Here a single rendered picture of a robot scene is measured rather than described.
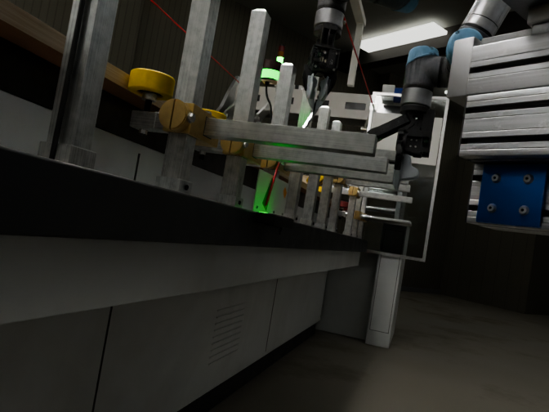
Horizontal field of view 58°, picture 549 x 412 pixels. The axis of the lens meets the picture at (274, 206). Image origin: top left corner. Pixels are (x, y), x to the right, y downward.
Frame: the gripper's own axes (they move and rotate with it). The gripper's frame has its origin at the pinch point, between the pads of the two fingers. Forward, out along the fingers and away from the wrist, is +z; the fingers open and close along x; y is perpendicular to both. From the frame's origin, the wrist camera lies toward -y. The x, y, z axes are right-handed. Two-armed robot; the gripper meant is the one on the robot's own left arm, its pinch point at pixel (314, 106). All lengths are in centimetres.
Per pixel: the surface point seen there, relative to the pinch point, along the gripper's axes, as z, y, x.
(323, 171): 16.9, 2.1, 5.0
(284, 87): -2.9, 1.7, -8.7
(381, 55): -220, -512, 126
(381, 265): 45, -210, 85
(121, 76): 12, 42, -39
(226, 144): 18.4, 27.2, -19.4
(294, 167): 17.0, -0.6, -2.5
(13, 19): 13, 64, -47
